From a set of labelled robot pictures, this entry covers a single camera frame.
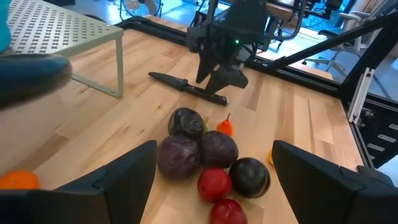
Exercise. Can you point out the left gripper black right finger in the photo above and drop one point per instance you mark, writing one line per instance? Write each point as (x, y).
(311, 193)

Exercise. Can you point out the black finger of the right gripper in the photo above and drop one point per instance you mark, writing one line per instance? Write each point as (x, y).
(227, 79)
(206, 70)

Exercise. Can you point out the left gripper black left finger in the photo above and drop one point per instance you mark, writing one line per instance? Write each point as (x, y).
(130, 186)

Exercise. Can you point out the black sheathed knife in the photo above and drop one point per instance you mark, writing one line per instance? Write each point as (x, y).
(168, 81)

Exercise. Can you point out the orange yellow pear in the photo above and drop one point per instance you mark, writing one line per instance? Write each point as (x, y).
(225, 127)

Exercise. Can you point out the dark green-purple fig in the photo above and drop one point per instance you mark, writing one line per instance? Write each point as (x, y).
(186, 124)

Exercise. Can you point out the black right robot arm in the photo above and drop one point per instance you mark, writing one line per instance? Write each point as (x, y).
(242, 12)

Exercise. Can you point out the textured orange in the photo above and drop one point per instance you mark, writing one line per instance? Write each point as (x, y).
(270, 158)
(18, 180)

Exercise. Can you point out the purple cabbage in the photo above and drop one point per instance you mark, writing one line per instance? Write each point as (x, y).
(178, 157)

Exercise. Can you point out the dark plum right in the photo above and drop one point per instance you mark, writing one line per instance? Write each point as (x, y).
(219, 149)

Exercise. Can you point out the standing floor fan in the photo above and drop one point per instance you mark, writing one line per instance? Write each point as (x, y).
(136, 4)

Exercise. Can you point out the white office chair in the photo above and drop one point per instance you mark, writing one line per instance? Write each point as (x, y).
(349, 17)

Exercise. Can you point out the teal collapsible bowl grey rim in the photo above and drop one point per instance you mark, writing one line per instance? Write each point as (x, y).
(31, 77)

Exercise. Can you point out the pale green perforated shelf riser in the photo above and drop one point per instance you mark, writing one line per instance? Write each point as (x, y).
(62, 28)

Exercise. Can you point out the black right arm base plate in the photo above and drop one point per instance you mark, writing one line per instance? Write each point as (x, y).
(373, 155)

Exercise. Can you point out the silver aluminium bracket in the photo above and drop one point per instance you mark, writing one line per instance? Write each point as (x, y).
(360, 93)

